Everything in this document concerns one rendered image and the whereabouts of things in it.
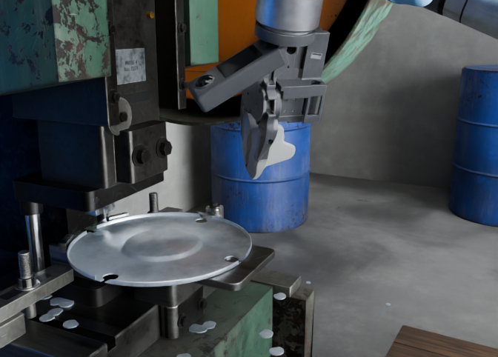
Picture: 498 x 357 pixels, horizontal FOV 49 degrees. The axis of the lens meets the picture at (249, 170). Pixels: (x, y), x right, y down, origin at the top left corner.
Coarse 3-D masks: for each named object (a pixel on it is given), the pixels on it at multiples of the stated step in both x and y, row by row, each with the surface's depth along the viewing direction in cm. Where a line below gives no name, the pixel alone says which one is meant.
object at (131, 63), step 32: (128, 0) 81; (128, 32) 82; (128, 64) 83; (128, 96) 84; (64, 128) 82; (96, 128) 80; (128, 128) 83; (160, 128) 87; (64, 160) 84; (96, 160) 81; (128, 160) 82; (160, 160) 88
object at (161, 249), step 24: (144, 216) 102; (168, 216) 102; (192, 216) 102; (96, 240) 91; (120, 240) 91; (144, 240) 89; (168, 240) 89; (192, 240) 89; (216, 240) 91; (240, 240) 91; (72, 264) 81; (96, 264) 82; (120, 264) 82; (144, 264) 82; (168, 264) 82; (192, 264) 82; (216, 264) 82
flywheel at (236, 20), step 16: (224, 0) 114; (240, 0) 112; (336, 0) 101; (352, 0) 102; (224, 16) 115; (240, 16) 113; (320, 16) 103; (336, 16) 101; (352, 16) 109; (224, 32) 116; (240, 32) 114; (336, 32) 108; (224, 48) 117; (240, 48) 115; (208, 64) 118; (192, 96) 119
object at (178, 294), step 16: (256, 256) 85; (272, 256) 86; (240, 272) 80; (256, 272) 81; (144, 288) 86; (160, 288) 85; (176, 288) 85; (192, 288) 89; (224, 288) 77; (240, 288) 77; (160, 304) 85; (176, 304) 85; (192, 304) 90; (176, 320) 86; (192, 320) 90; (176, 336) 86
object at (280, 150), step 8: (256, 128) 69; (280, 128) 70; (256, 136) 69; (280, 136) 71; (256, 144) 70; (272, 144) 71; (280, 144) 71; (288, 144) 72; (256, 152) 70; (272, 152) 72; (280, 152) 72; (288, 152) 73; (256, 160) 70; (264, 160) 71; (272, 160) 72; (280, 160) 73; (248, 168) 73; (256, 168) 72; (264, 168) 72; (256, 176) 74
